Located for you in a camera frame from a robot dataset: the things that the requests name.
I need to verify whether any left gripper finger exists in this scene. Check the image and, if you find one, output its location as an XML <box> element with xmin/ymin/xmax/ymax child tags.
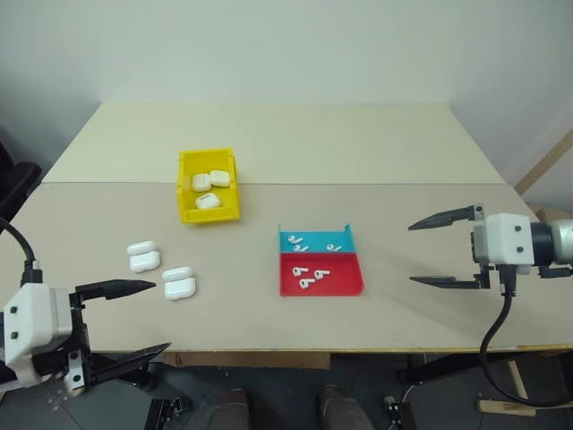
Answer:
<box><xmin>75</xmin><ymin>279</ymin><xmax>158</xmax><ymax>302</ymax></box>
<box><xmin>91</xmin><ymin>342</ymin><xmax>174</xmax><ymax>387</ymax></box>

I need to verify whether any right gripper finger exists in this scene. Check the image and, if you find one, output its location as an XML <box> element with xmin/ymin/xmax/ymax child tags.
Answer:
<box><xmin>409</xmin><ymin>275</ymin><xmax>479</xmax><ymax>291</ymax></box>
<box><xmin>407</xmin><ymin>204</ymin><xmax>476</xmax><ymax>232</ymax></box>

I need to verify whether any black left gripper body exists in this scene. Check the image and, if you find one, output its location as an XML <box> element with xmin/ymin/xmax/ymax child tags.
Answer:
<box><xmin>66</xmin><ymin>286</ymin><xmax>98</xmax><ymax>391</ymax></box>

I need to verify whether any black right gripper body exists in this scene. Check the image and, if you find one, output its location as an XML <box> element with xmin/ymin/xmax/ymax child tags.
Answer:
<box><xmin>469</xmin><ymin>203</ymin><xmax>499</xmax><ymax>291</ymax></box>

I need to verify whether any yellow plastic bin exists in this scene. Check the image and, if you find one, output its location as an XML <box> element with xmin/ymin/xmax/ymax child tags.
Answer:
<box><xmin>178</xmin><ymin>149</ymin><xmax>243</xmax><ymax>226</ymax></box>

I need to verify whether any grey metal floor platform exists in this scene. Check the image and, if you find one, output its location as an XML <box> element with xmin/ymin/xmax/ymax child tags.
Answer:
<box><xmin>0</xmin><ymin>383</ymin><xmax>156</xmax><ymax>430</ymax></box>

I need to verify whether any red plastic tray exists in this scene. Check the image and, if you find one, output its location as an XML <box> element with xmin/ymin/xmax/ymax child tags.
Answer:
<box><xmin>278</xmin><ymin>252</ymin><xmax>366</xmax><ymax>298</ymax></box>

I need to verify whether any wooden beam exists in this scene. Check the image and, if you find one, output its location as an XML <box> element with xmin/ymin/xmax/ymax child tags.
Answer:
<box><xmin>514</xmin><ymin>129</ymin><xmax>573</xmax><ymax>196</ymax></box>

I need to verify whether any dark brown rounded shape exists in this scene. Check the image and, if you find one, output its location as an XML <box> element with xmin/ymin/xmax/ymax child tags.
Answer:
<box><xmin>316</xmin><ymin>383</ymin><xmax>362</xmax><ymax>430</ymax></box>
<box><xmin>213</xmin><ymin>388</ymin><xmax>252</xmax><ymax>430</ymax></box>

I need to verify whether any blue plastic tray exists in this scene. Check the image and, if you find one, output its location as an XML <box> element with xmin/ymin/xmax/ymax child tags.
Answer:
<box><xmin>278</xmin><ymin>222</ymin><xmax>358</xmax><ymax>255</ymax></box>

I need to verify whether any small black floor device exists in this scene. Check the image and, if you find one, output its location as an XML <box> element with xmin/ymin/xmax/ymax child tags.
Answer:
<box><xmin>382</xmin><ymin>393</ymin><xmax>414</xmax><ymax>430</ymax></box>

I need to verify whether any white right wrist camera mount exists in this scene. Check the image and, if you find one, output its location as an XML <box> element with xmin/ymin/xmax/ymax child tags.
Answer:
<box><xmin>472</xmin><ymin>213</ymin><xmax>535</xmax><ymax>275</ymax></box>

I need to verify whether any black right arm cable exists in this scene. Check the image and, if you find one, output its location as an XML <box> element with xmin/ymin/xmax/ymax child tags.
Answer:
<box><xmin>478</xmin><ymin>263</ymin><xmax>538</xmax><ymax>407</ymax></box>

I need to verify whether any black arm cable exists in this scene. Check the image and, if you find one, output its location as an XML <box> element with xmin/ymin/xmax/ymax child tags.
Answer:
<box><xmin>0</xmin><ymin>218</ymin><xmax>44</xmax><ymax>288</ymax></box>
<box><xmin>478</xmin><ymin>263</ymin><xmax>538</xmax><ymax>407</ymax></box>

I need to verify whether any black table frame bar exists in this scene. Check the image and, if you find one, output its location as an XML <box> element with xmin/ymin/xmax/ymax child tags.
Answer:
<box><xmin>397</xmin><ymin>352</ymin><xmax>487</xmax><ymax>387</ymax></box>

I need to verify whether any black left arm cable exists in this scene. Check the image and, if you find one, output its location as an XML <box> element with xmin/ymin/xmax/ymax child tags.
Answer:
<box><xmin>0</xmin><ymin>218</ymin><xmax>44</xmax><ymax>288</ymax></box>

